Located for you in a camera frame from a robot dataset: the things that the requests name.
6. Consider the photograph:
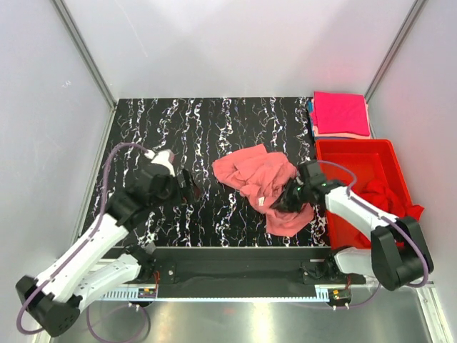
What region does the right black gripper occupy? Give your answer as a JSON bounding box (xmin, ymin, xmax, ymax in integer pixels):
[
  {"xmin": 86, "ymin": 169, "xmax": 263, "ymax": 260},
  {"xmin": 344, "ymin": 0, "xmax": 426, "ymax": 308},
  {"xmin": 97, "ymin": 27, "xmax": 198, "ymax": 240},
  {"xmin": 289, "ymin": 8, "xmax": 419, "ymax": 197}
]
[{"xmin": 270, "ymin": 177, "xmax": 311, "ymax": 214}]

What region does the salmon pink t shirt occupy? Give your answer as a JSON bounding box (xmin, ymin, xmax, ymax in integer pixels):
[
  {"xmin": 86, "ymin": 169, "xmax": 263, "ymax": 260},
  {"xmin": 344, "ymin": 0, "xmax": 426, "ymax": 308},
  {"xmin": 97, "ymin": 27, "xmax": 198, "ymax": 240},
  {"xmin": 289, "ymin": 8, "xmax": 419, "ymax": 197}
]
[{"xmin": 212, "ymin": 144, "xmax": 314, "ymax": 237}]

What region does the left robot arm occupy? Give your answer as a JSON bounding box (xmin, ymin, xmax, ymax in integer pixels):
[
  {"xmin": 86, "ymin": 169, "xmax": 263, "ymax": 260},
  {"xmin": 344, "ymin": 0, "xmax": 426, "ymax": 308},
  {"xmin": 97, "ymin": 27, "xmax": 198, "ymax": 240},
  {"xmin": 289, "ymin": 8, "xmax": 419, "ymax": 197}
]
[{"xmin": 15, "ymin": 149, "xmax": 201, "ymax": 337}]

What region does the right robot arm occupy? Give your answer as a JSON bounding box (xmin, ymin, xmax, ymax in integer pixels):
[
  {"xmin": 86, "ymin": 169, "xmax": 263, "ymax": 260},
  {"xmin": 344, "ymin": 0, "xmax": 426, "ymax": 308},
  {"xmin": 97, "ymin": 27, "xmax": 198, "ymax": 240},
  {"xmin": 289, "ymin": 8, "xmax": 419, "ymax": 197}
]
[{"xmin": 271, "ymin": 160, "xmax": 434, "ymax": 291}]

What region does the black marble pattern mat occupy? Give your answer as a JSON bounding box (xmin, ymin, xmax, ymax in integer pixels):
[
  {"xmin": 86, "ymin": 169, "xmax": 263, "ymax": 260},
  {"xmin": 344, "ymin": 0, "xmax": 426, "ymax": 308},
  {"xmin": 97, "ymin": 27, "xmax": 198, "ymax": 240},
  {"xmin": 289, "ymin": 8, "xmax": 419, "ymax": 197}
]
[{"xmin": 82, "ymin": 96, "xmax": 331, "ymax": 248}]

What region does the red t shirt in bin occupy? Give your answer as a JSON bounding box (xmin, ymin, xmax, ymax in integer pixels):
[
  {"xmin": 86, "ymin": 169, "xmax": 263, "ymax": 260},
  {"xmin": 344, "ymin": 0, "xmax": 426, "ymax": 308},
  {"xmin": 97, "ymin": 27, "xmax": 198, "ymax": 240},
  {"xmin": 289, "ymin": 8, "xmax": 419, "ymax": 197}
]
[{"xmin": 353, "ymin": 178, "xmax": 426, "ymax": 251}]

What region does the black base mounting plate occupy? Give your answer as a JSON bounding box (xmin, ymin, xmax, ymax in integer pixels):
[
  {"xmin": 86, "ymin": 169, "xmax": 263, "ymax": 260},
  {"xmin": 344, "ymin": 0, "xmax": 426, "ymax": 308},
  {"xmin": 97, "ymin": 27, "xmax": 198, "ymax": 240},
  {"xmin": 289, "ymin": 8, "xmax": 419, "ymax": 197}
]
[{"xmin": 113, "ymin": 247, "xmax": 366, "ymax": 299}]

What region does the red plastic bin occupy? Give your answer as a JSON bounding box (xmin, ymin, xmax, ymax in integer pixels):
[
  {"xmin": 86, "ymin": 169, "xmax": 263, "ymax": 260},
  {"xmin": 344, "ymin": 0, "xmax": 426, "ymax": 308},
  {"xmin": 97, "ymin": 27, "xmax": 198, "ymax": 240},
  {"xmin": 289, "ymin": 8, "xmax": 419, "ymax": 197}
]
[{"xmin": 314, "ymin": 138, "xmax": 426, "ymax": 253}]

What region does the magenta folded t shirt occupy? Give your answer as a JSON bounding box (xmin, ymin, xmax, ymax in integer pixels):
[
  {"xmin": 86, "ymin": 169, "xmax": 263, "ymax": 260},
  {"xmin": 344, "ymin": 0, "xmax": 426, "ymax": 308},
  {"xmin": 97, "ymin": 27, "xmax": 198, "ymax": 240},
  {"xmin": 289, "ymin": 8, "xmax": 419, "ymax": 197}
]
[{"xmin": 311, "ymin": 91, "xmax": 371, "ymax": 139}]

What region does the blue folded t shirt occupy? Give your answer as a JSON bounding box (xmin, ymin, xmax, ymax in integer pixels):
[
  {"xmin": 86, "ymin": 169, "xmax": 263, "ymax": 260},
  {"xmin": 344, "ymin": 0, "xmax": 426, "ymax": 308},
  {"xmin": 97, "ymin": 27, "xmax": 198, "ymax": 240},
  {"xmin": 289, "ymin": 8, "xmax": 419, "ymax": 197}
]
[{"xmin": 307, "ymin": 99, "xmax": 316, "ymax": 138}]

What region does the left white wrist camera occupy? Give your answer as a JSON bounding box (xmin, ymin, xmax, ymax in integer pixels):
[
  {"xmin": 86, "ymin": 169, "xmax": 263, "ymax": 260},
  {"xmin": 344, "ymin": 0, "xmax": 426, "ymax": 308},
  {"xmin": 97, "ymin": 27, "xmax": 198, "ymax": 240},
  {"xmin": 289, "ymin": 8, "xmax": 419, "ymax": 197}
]
[{"xmin": 144, "ymin": 149, "xmax": 176, "ymax": 177}]

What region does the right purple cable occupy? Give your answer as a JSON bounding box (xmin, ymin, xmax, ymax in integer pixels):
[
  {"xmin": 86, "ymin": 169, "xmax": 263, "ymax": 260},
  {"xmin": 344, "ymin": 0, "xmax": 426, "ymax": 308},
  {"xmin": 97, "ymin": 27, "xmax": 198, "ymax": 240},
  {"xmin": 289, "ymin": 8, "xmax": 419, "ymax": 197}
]
[{"xmin": 316, "ymin": 159, "xmax": 431, "ymax": 308}]

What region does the purple cable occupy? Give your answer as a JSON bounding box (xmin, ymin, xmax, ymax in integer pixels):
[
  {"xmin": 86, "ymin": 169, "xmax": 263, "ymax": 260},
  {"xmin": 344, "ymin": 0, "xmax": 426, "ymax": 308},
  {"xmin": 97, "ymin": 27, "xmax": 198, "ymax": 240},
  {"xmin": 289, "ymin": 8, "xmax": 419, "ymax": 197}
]
[
  {"xmin": 16, "ymin": 141, "xmax": 153, "ymax": 340},
  {"xmin": 316, "ymin": 159, "xmax": 431, "ymax": 308}
]

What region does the white cable duct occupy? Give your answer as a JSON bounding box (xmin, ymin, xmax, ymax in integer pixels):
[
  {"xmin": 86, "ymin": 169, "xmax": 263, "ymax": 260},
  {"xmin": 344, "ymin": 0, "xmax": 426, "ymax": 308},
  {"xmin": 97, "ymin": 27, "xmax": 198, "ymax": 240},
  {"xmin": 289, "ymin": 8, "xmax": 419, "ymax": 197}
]
[{"xmin": 100, "ymin": 287, "xmax": 329, "ymax": 303}]

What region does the left aluminium corner post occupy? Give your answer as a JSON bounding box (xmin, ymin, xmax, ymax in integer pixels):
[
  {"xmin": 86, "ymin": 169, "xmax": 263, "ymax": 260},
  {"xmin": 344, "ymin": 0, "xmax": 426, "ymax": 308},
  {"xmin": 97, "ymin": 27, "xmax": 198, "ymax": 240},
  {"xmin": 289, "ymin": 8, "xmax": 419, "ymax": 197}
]
[{"xmin": 50, "ymin": 0, "xmax": 117, "ymax": 111}]

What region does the aluminium corner post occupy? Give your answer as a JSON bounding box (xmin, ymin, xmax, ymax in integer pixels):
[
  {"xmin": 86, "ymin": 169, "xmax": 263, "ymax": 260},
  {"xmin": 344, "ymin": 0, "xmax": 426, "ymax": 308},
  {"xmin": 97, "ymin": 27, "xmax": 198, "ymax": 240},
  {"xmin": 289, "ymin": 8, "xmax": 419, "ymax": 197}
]
[
  {"xmin": 365, "ymin": 0, "xmax": 428, "ymax": 102},
  {"xmin": 50, "ymin": 0, "xmax": 117, "ymax": 111}
]

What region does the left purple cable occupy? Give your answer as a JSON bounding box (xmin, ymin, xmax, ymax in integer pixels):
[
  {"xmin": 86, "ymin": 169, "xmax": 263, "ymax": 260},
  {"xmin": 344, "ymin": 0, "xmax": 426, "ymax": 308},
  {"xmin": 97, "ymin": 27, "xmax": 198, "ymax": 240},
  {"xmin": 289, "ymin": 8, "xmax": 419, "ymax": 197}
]
[{"xmin": 16, "ymin": 141, "xmax": 153, "ymax": 340}]

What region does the right aluminium corner post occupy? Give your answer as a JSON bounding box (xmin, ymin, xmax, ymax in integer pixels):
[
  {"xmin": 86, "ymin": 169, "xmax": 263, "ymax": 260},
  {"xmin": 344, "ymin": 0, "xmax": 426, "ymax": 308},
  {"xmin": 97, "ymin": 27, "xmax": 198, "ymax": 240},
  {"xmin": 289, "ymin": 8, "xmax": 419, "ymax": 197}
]
[{"xmin": 365, "ymin": 0, "xmax": 428, "ymax": 102}]

